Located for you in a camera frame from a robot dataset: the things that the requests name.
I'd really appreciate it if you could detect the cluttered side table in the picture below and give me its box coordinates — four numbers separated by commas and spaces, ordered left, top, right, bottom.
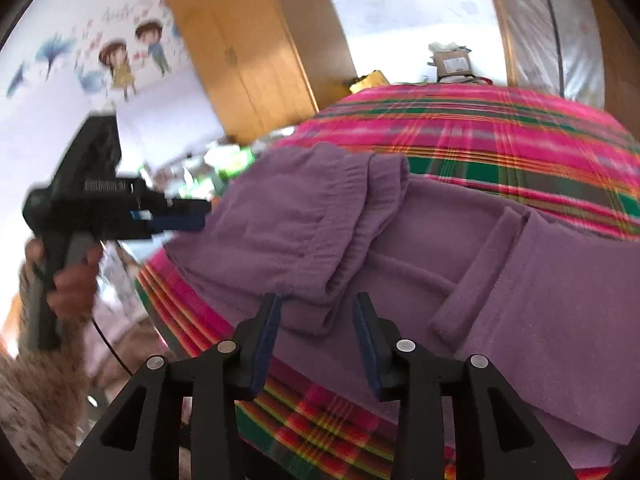
139, 126, 295, 200

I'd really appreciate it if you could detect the floral sleeve left forearm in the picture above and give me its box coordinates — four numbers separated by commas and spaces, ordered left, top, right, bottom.
1, 270, 91, 479

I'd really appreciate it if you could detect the wooden door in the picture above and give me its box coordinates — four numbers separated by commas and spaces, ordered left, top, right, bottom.
591, 0, 639, 139

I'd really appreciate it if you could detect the cartoon children wall sticker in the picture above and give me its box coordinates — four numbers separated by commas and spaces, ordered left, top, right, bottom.
98, 20, 172, 102

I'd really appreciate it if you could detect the brown cardboard box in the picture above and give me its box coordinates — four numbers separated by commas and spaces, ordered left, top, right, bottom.
428, 44, 473, 82

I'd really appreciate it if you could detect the plastic covered mattress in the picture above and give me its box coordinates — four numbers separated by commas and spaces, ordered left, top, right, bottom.
492, 0, 605, 108

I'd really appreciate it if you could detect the wooden wardrobe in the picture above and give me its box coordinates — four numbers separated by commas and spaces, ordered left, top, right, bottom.
166, 0, 357, 144

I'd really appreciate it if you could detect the black cable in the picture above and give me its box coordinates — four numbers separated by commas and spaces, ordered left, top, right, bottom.
89, 238, 137, 378

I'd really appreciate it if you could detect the person's left hand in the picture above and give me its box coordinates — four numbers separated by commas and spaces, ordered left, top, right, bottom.
22, 238, 103, 320

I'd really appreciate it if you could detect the purple fleece garment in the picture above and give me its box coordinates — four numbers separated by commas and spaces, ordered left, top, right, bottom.
166, 143, 639, 468

